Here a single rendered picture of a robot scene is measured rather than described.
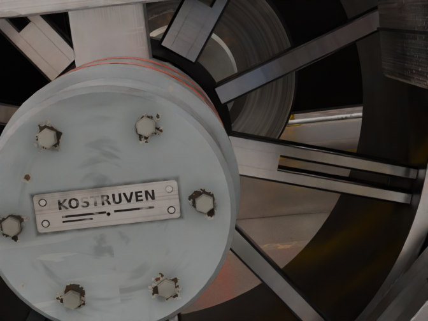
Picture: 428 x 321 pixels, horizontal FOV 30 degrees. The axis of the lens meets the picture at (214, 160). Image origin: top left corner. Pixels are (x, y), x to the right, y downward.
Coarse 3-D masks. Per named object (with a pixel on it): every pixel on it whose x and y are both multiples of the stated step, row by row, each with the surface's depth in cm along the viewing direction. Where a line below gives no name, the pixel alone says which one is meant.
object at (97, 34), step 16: (80, 16) 53; (96, 16) 53; (112, 16) 53; (128, 16) 53; (144, 16) 53; (80, 32) 53; (96, 32) 53; (112, 32) 53; (128, 32) 53; (144, 32) 53; (80, 48) 53; (96, 48) 53; (112, 48) 53; (128, 48) 53; (144, 48) 53; (80, 64) 53
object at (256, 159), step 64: (192, 0) 62; (64, 64) 63; (192, 64) 64; (256, 64) 64; (384, 128) 77; (384, 192) 66; (256, 256) 67; (320, 256) 82; (384, 256) 68; (0, 320) 77; (192, 320) 87; (256, 320) 80; (320, 320) 68
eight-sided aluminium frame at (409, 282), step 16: (416, 272) 61; (400, 288) 62; (416, 288) 61; (384, 304) 62; (400, 304) 61; (416, 304) 58; (368, 320) 63; (384, 320) 62; (400, 320) 58; (416, 320) 57
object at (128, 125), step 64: (128, 64) 45; (64, 128) 39; (128, 128) 39; (192, 128) 39; (0, 192) 39; (64, 192) 39; (128, 192) 40; (192, 192) 40; (0, 256) 40; (64, 256) 40; (128, 256) 40; (192, 256) 40; (64, 320) 41; (128, 320) 41
